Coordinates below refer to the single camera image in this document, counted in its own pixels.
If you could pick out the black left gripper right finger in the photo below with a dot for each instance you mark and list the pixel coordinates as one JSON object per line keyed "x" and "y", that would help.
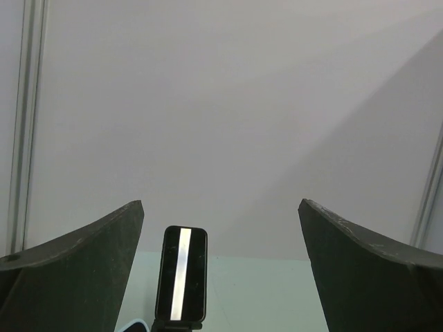
{"x": 367, "y": 281}

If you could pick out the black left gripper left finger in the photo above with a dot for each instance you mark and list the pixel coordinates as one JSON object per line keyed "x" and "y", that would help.
{"x": 75, "y": 282}

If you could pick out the light blue cased smartphone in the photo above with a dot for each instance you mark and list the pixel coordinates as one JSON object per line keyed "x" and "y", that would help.
{"x": 136, "y": 325}

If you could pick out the black smartphone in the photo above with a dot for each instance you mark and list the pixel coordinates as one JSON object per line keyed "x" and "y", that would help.
{"x": 182, "y": 287}

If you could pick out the black folding phone stand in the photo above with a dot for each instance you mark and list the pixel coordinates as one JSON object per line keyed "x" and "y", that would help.
{"x": 175, "y": 326}

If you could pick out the right aluminium corner post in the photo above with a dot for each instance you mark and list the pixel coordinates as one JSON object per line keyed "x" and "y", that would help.
{"x": 425, "y": 213}

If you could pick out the aluminium corner post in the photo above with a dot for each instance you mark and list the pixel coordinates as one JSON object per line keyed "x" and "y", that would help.
{"x": 33, "y": 31}
{"x": 425, "y": 213}

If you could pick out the left aluminium corner post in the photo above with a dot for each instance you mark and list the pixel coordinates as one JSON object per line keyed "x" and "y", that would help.
{"x": 33, "y": 31}

